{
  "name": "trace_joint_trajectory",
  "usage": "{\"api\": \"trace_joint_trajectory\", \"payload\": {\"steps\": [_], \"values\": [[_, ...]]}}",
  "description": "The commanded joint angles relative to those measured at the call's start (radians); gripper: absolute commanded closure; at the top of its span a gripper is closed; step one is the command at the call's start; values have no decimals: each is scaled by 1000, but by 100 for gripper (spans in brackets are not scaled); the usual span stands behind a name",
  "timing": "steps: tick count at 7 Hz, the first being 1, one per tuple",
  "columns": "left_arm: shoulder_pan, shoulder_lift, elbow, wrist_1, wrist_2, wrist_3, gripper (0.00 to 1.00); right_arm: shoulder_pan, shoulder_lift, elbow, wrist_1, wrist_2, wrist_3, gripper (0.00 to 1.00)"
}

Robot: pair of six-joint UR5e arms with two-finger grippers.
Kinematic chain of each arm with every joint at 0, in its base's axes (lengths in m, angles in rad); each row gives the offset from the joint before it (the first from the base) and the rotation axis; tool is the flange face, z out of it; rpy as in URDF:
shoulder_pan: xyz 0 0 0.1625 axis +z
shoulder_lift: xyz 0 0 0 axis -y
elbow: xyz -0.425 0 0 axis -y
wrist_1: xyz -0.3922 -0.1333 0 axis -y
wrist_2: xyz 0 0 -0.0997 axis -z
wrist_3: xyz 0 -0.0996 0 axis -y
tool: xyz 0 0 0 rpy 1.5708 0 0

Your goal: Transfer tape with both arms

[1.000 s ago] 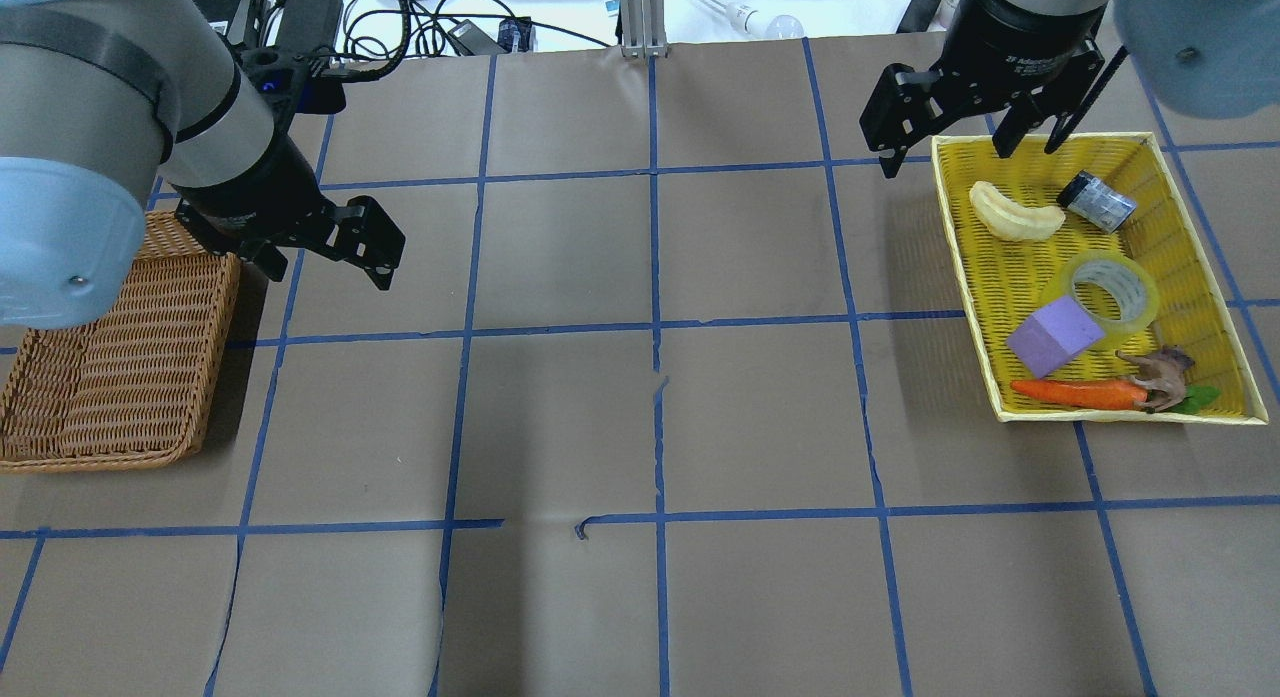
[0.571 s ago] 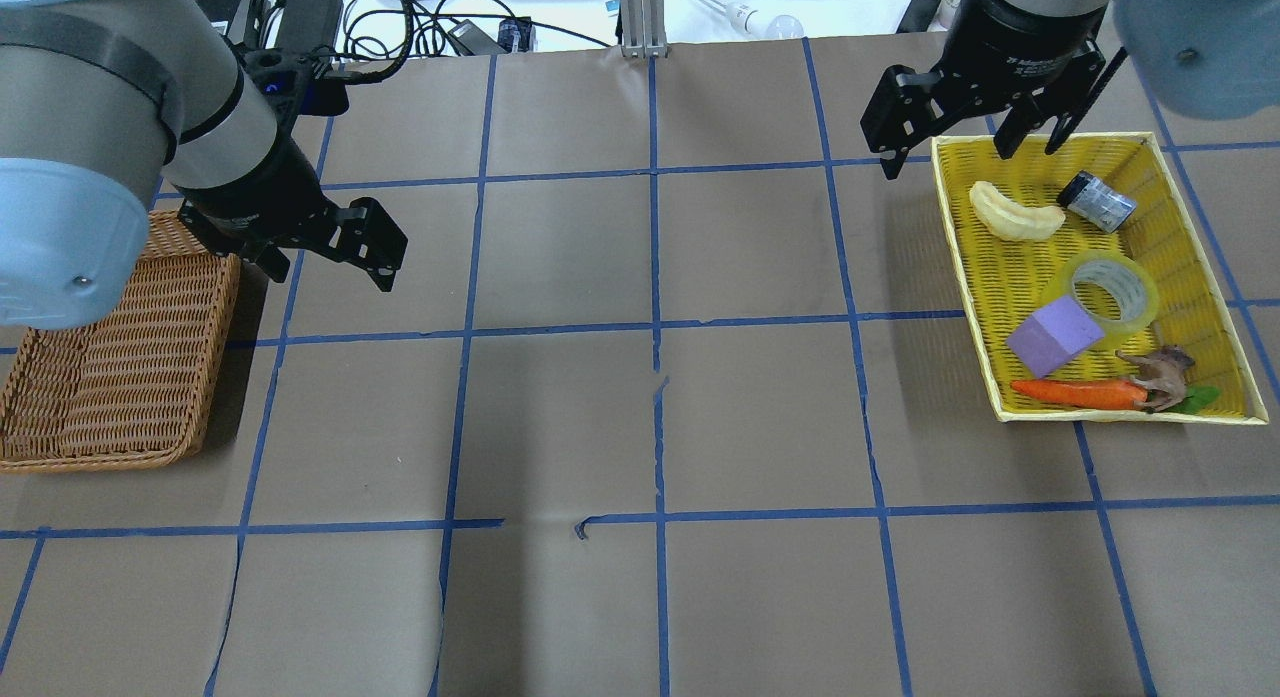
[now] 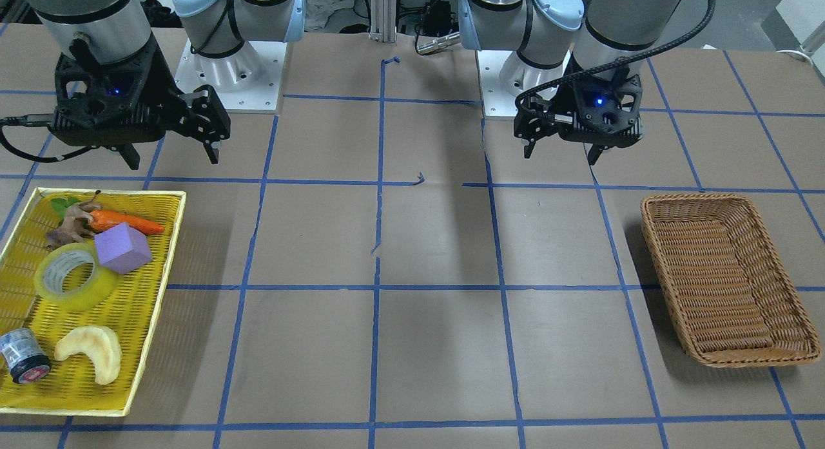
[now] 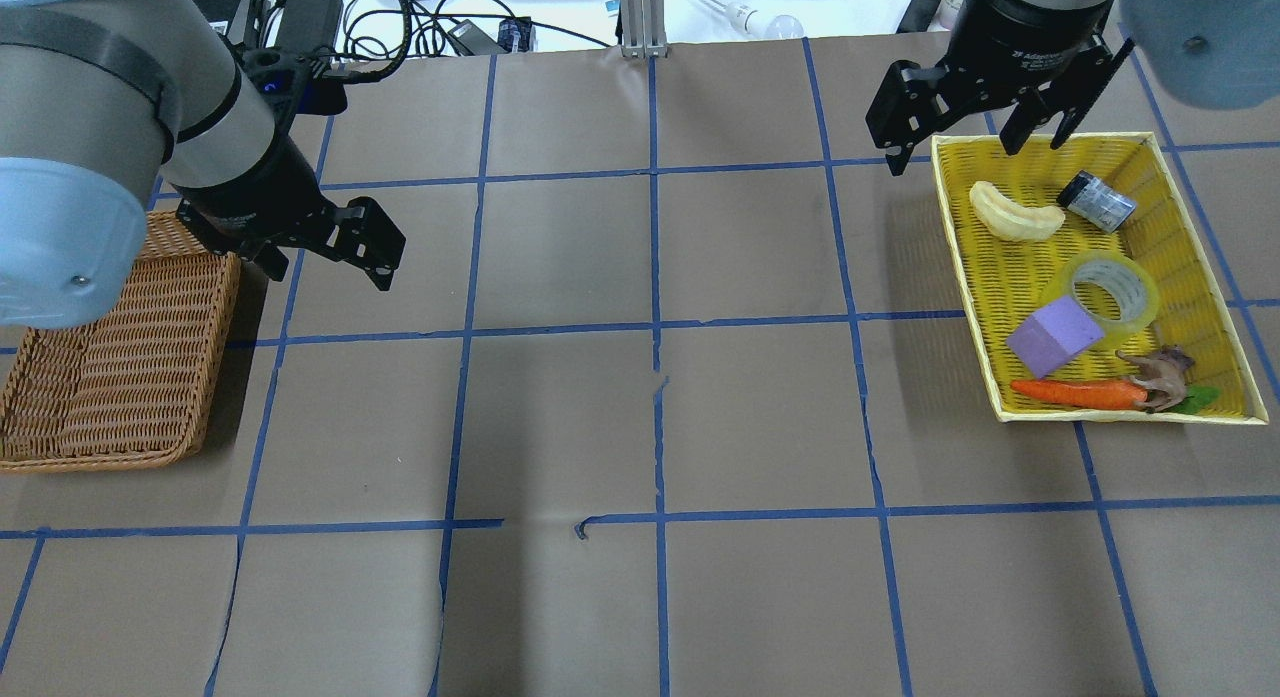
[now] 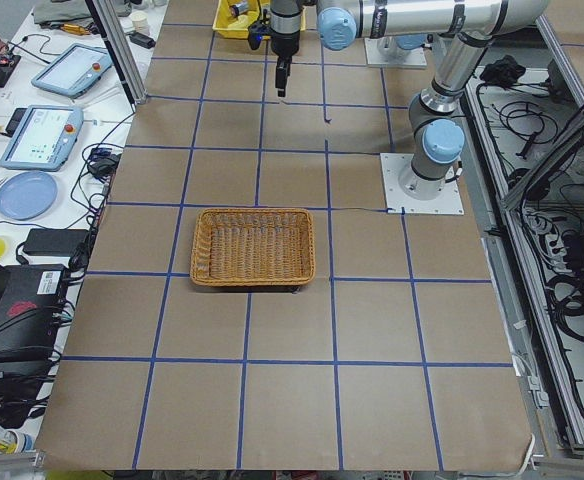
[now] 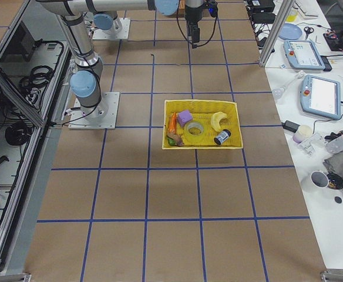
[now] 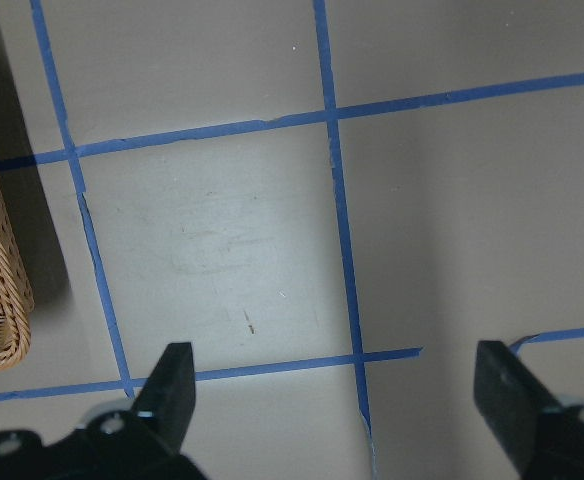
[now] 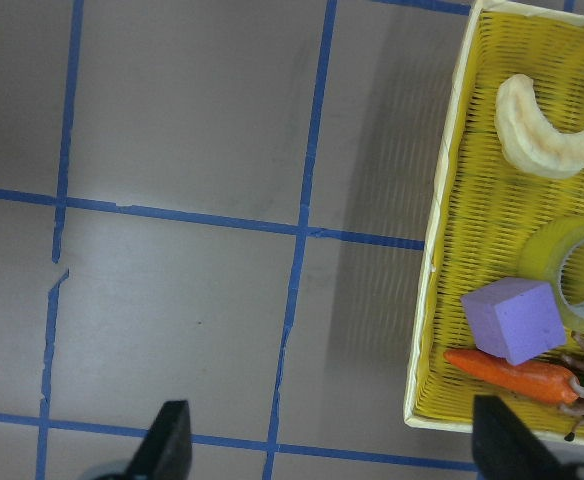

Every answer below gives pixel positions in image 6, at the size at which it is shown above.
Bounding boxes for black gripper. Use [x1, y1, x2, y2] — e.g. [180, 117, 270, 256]
[184, 5, 201, 49]

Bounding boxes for yellow tape roll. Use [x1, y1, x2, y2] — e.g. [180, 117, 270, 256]
[184, 121, 204, 139]

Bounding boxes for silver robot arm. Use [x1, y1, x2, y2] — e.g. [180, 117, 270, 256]
[86, 1, 218, 49]
[39, 0, 166, 69]

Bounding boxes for purple cube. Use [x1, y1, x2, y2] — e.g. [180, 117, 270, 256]
[177, 110, 193, 127]

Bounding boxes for yellow toy banana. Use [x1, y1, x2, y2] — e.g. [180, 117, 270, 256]
[210, 112, 228, 132]

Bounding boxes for yellow plastic basket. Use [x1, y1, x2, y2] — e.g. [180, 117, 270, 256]
[162, 99, 243, 150]

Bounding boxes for orange toy carrot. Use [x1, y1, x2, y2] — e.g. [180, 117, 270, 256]
[167, 112, 177, 134]

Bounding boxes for light blue plate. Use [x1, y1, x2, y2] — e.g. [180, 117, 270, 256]
[278, 23, 302, 41]

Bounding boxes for brown toy root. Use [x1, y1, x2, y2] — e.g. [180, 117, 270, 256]
[167, 132, 184, 147]

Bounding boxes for dark blue small bottle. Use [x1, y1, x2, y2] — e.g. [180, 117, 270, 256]
[214, 129, 231, 146]

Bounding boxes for green toy pepper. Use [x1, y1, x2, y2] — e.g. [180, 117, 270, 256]
[167, 136, 176, 146]

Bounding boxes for blue teach pendant far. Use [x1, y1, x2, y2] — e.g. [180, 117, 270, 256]
[283, 40, 325, 71]

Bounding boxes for blue teach pendant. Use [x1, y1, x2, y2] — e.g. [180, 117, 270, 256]
[283, 40, 325, 71]
[300, 75, 341, 120]

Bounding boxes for black scissors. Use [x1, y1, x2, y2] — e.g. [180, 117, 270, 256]
[304, 26, 314, 41]

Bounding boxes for black power adapter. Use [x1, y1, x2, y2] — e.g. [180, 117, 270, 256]
[281, 120, 300, 133]

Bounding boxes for blue teach pendant near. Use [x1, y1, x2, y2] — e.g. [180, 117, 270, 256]
[300, 75, 341, 120]

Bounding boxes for white purple jar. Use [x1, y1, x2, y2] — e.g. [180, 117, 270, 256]
[292, 125, 313, 143]

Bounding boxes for white mug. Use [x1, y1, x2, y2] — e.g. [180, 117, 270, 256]
[301, 170, 329, 193]

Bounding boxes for black mug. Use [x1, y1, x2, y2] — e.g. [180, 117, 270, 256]
[327, 172, 343, 190]

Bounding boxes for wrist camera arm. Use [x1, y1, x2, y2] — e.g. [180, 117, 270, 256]
[205, 0, 218, 18]

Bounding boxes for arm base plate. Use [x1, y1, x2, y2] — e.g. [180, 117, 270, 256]
[68, 92, 120, 130]
[92, 14, 131, 41]

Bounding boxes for aluminium frame post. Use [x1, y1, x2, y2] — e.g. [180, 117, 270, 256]
[258, 0, 295, 67]

